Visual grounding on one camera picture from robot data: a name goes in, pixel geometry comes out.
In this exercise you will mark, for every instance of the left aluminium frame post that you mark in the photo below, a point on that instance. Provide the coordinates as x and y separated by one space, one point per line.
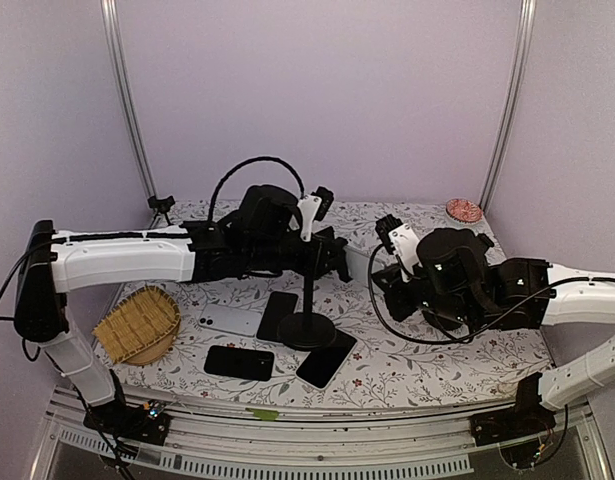
111 25

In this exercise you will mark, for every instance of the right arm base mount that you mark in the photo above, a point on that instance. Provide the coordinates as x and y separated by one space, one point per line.
525 417

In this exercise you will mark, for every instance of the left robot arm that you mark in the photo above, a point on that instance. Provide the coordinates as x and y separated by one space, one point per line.
271 232

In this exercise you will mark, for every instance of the right aluminium frame post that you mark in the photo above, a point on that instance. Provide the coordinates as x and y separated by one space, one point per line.
520 56

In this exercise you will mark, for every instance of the front aluminium rail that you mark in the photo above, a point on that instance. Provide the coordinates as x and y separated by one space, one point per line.
219 439

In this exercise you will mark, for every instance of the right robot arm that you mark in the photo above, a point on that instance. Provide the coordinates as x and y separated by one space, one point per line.
447 278

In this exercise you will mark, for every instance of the floral table mat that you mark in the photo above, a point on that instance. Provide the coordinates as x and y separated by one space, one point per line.
391 366

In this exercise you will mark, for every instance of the white-edged phone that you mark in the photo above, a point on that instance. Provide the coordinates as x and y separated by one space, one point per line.
320 366
278 306

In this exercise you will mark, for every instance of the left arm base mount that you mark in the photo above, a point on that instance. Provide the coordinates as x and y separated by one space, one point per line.
146 423

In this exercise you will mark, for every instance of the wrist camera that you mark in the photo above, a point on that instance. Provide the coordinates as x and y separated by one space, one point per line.
400 241
312 208

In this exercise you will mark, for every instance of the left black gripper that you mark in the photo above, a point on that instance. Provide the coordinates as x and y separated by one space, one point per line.
315 265

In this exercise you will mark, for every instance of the red patterned bowl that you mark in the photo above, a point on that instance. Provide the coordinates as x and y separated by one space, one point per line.
463 211

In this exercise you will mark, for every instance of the woven bamboo basket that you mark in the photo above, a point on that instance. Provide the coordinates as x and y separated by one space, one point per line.
141 328

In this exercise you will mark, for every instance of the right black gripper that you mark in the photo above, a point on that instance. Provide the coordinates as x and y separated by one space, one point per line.
386 279

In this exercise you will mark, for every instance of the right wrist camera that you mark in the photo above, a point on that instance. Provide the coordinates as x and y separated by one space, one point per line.
400 241

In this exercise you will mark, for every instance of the black folding phone stand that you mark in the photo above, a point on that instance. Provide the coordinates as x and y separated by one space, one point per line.
325 237

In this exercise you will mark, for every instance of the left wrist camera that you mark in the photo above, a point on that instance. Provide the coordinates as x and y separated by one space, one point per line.
312 208

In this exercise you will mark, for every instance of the aluminium frame post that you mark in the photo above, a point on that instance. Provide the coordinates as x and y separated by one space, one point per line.
520 56
111 25

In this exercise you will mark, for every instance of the silver phone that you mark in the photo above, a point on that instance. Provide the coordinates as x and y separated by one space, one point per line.
357 262

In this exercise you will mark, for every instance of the black round phone stand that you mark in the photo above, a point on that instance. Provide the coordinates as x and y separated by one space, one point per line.
161 207
306 330
448 319

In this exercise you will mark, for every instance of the green tape piece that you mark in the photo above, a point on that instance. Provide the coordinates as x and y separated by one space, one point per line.
264 414

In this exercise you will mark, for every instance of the white phone dual camera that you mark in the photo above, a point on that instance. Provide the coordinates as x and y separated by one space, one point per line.
231 320

